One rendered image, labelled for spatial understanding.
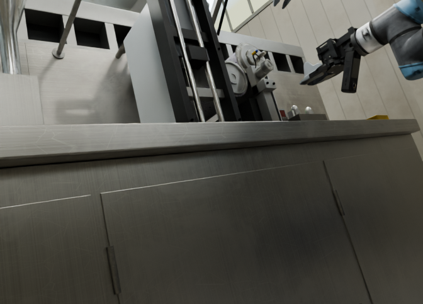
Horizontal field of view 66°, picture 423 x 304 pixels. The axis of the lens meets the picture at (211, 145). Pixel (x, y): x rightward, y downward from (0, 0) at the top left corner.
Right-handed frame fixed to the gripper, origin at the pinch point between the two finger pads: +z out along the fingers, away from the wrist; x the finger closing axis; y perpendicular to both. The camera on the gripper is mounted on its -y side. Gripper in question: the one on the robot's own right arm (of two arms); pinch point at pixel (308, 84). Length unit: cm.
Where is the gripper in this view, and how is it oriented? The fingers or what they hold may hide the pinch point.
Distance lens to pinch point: 109.8
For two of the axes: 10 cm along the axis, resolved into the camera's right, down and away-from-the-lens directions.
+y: -2.5, -9.4, 2.3
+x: -7.9, 0.6, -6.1
